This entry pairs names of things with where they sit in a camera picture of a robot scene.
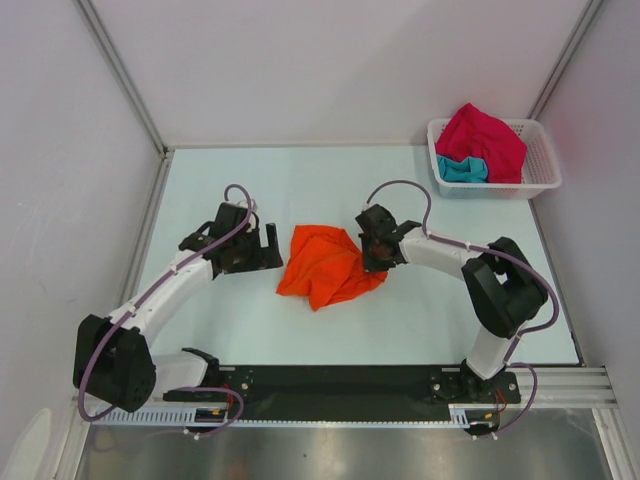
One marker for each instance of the white plastic laundry basket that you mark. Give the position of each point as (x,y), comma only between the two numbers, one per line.
(540,172)

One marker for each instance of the left white slotted cable duct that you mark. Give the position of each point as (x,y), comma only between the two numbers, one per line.
(180,416)

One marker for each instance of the aluminium front frame rail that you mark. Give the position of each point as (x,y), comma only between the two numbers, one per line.
(565,387)

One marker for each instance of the teal t shirt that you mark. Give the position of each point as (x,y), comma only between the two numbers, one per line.
(469,170)

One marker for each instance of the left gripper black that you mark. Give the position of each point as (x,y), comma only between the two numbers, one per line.
(264,257)

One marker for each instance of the right white slotted cable duct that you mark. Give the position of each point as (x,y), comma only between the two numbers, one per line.
(467,415)

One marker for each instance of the right aluminium corner post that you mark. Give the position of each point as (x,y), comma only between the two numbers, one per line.
(586,21)

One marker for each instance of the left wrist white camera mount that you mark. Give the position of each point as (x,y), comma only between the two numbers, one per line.
(249,204)

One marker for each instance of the left aluminium corner post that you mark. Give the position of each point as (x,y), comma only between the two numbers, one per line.
(109,51)

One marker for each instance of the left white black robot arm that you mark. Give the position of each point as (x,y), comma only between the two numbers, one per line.
(113,360)

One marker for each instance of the aluminium corner post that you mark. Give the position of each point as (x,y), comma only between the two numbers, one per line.
(586,21)
(109,51)

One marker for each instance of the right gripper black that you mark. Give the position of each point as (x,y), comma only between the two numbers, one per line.
(371,265)

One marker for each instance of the white slotted cable duct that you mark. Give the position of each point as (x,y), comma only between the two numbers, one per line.
(180,416)
(467,415)

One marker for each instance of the magenta t shirt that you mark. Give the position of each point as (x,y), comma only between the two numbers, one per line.
(473,133)

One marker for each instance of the orange t shirt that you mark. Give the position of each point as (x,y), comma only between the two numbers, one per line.
(326,267)

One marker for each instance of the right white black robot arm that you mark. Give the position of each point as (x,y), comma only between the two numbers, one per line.
(504,290)

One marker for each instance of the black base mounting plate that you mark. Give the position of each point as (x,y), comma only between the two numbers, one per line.
(350,409)

